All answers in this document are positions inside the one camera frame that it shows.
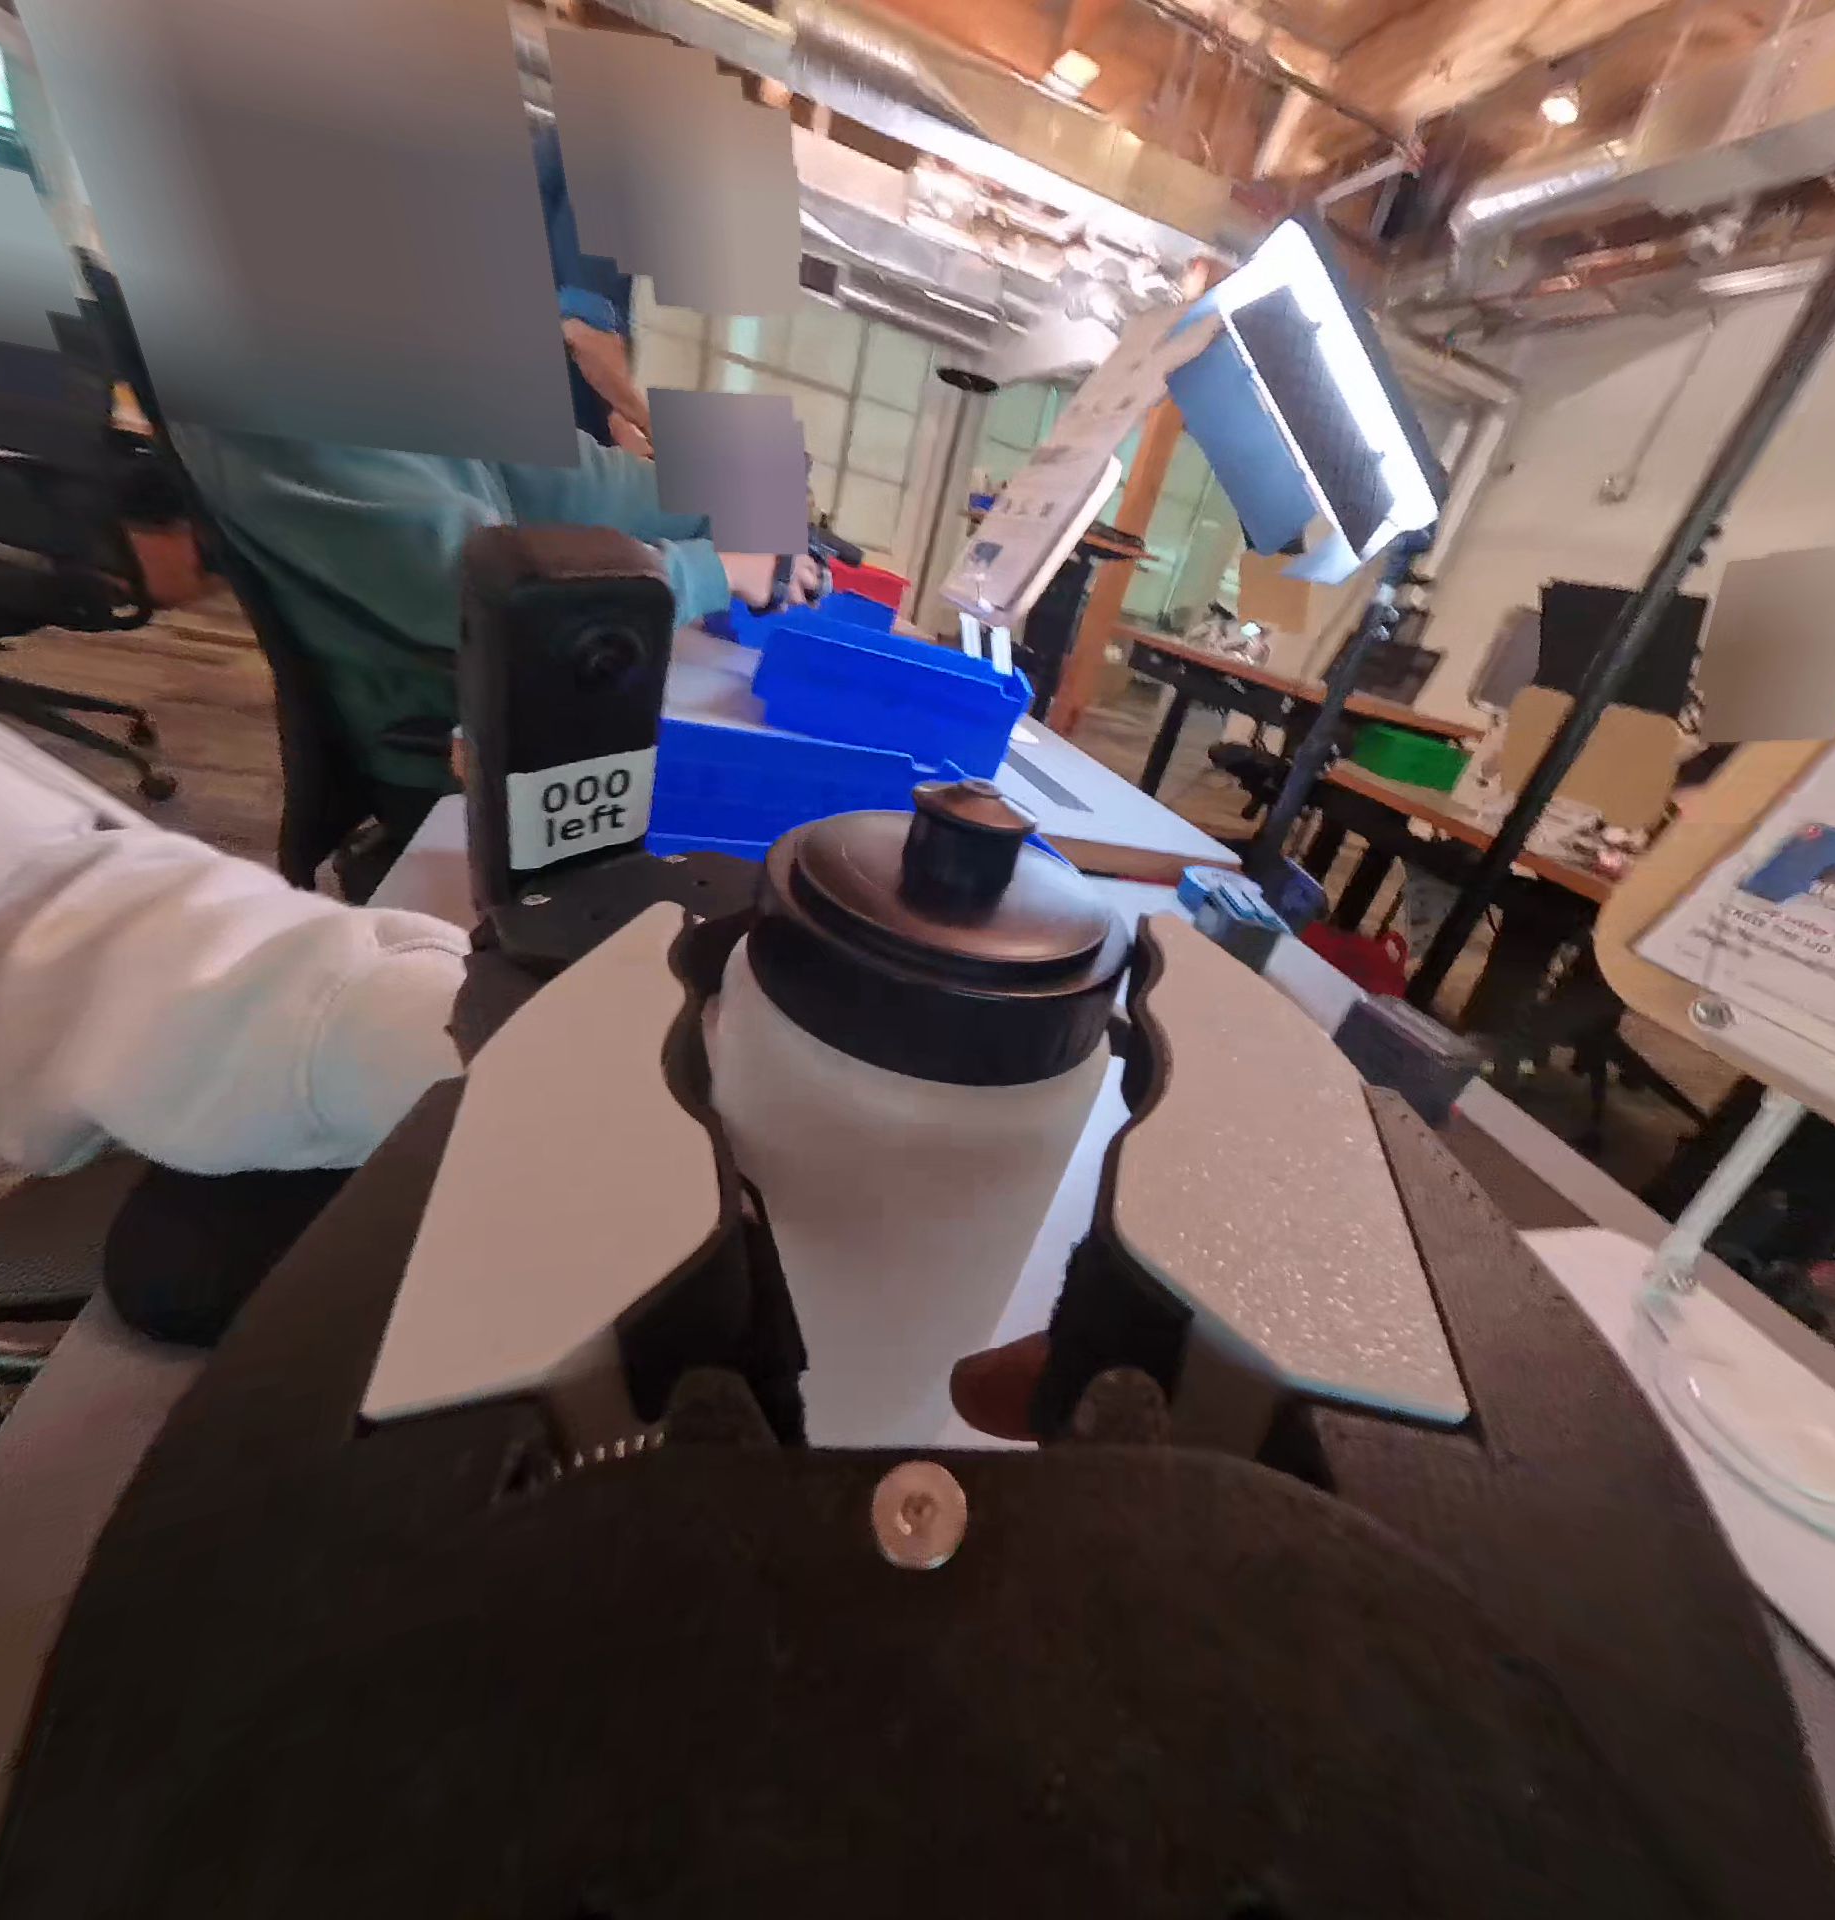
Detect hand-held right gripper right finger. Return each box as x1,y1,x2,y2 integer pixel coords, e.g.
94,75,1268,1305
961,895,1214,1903
1029,914,1473,1466

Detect person's right hand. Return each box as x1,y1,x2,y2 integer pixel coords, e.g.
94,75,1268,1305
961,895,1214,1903
950,1345,1051,1440

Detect black light stand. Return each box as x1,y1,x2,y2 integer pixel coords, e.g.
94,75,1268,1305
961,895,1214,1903
1247,541,1438,889

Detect grey charger case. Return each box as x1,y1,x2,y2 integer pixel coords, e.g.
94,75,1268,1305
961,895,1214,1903
1193,869,1331,964

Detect white plastic bottle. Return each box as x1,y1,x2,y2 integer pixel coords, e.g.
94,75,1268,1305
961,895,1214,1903
706,947,1113,1450

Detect blue plastic bin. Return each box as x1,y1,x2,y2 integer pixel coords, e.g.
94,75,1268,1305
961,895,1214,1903
649,719,1075,871
729,587,899,647
753,620,1035,771

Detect grey mesh chair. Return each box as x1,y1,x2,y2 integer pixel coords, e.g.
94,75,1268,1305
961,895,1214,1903
0,1159,145,1322

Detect wooden pillar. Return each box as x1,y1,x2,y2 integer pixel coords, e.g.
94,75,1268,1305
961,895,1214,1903
1051,396,1189,732

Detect black tripod leg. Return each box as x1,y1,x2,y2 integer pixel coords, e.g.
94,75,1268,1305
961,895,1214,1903
1405,194,1835,1008

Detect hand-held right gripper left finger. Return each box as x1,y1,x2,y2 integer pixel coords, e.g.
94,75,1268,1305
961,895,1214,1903
358,900,814,1478

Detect silver ventilation duct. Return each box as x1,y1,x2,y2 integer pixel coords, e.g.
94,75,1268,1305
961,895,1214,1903
788,28,1264,379

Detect wooden top desk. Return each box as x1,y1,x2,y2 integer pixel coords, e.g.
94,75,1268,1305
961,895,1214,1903
1130,627,1488,794
1322,755,1625,977

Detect black bottle lid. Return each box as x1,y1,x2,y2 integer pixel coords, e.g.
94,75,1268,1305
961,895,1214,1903
742,774,1133,1083

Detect dark grey case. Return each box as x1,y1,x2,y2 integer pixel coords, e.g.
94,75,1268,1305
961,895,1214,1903
1337,999,1486,1127

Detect green plastic bin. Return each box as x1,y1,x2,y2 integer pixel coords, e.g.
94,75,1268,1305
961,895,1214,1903
1352,723,1470,788

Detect person's left forearm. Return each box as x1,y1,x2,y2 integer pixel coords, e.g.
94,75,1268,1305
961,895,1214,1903
0,697,470,1178

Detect studio light panel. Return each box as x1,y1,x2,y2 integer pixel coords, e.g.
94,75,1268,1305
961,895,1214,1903
1164,216,1451,586

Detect red basket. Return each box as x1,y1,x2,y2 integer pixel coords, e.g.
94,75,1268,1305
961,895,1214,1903
1299,916,1411,999

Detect black floor lamp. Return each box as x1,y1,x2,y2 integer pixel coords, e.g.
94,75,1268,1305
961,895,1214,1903
934,365,1002,600

